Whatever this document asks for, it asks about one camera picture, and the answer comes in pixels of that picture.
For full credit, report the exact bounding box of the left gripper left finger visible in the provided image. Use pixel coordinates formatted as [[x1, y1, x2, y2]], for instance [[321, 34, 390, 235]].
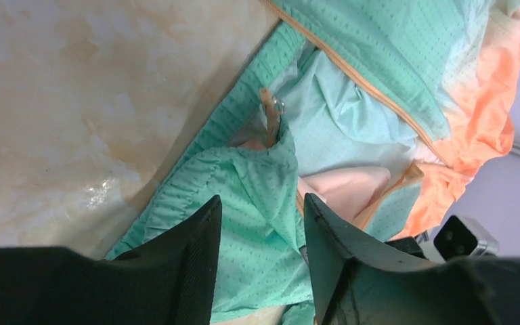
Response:
[[0, 196, 222, 324]]

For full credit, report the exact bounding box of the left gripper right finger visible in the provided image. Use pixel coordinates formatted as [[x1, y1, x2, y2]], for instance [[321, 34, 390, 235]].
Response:
[[304, 194, 520, 324]]

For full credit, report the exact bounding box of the teal and orange jacket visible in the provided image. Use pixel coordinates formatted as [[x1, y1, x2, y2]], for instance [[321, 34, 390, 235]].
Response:
[[108, 1, 520, 324]]

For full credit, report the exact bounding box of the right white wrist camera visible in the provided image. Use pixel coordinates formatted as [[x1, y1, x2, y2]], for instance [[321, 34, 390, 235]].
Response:
[[433, 215, 499, 261]]

